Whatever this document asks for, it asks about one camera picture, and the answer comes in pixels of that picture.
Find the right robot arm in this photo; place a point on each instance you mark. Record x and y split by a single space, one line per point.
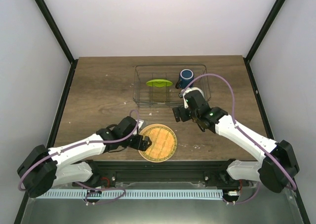
275 162

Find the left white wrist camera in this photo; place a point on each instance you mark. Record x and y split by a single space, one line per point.
140 124

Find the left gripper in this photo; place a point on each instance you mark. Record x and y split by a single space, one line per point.
144 146

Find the orange patterned plate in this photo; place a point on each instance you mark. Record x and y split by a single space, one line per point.
164 143

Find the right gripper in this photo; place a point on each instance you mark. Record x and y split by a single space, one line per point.
176 111

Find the grey wire dish rack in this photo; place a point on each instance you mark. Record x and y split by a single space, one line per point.
144 95

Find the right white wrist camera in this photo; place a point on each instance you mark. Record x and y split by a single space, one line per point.
186 91

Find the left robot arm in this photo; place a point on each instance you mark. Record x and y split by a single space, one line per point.
45 168

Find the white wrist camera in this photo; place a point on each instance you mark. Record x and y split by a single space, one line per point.
140 124
186 91

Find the light blue slotted cable duct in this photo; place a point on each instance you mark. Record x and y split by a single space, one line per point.
151 194

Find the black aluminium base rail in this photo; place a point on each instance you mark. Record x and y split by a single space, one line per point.
209 173

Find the dark blue mug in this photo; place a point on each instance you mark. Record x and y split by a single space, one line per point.
185 77

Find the lime green plate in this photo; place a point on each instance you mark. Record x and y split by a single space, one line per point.
159 83

